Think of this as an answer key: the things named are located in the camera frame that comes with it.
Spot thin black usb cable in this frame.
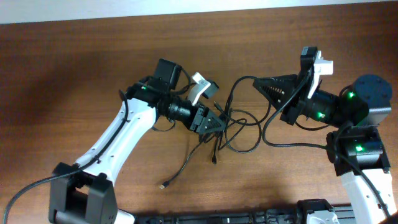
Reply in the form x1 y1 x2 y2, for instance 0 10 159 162
159 124 231 190

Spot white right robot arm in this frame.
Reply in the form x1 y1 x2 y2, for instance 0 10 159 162
253 72 397 223

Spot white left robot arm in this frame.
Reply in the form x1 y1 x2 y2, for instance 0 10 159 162
49 59 225 223

